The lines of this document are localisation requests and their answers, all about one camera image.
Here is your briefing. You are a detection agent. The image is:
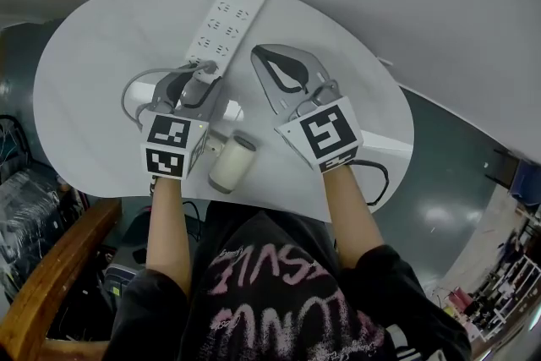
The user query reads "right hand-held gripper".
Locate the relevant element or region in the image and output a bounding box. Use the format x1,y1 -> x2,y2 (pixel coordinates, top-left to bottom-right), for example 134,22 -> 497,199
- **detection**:
252,44 -> 365,174

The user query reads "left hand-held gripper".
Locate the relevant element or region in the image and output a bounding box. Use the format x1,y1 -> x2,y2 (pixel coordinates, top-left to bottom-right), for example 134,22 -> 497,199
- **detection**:
139,70 -> 224,182

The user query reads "grey cable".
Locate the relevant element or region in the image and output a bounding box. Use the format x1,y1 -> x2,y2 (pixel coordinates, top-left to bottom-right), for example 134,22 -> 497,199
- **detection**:
121,63 -> 199,129

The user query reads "white power strip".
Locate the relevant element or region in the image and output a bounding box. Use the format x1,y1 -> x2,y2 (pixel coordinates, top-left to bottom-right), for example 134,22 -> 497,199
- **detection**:
184,0 -> 268,86

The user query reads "person's right forearm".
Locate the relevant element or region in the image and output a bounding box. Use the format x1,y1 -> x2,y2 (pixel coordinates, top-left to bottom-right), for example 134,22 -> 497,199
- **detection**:
321,162 -> 386,272

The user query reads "person's left forearm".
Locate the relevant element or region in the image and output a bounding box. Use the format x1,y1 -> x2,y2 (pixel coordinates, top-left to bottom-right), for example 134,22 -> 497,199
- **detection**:
145,176 -> 192,297

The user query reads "grey black equipment case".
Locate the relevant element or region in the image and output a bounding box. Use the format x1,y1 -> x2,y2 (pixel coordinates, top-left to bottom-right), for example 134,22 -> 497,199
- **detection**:
103,209 -> 149,297

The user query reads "person's black printed shirt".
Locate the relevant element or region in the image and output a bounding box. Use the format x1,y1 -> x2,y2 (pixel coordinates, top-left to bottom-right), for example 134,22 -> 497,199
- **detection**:
108,200 -> 473,361

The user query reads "plastic-wrapped black machine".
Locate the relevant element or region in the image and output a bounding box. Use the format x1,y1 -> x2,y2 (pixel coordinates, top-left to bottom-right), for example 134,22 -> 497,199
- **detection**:
0,164 -> 85,301

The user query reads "black stand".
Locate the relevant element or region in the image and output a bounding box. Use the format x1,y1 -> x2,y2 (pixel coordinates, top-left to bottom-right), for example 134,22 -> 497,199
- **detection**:
481,147 -> 519,189

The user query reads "blue box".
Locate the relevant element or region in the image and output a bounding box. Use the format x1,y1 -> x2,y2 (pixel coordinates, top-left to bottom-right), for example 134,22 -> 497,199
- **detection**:
509,159 -> 541,206

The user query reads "pink container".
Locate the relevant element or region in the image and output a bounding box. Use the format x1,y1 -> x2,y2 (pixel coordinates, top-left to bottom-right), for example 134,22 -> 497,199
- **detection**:
447,287 -> 474,312

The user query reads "white shelving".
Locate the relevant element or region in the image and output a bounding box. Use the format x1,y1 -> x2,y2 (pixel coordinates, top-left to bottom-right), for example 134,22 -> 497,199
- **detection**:
464,249 -> 541,343

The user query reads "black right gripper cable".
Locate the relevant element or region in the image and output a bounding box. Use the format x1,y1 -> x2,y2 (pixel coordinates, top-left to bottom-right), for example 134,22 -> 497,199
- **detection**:
348,159 -> 390,207

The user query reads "black wire bundle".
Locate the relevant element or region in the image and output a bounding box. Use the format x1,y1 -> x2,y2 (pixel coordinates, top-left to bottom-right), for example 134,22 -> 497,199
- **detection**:
0,113 -> 30,161

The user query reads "wooden chair rail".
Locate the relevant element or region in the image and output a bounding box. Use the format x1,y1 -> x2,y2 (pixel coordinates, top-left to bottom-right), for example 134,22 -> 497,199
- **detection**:
0,198 -> 123,361

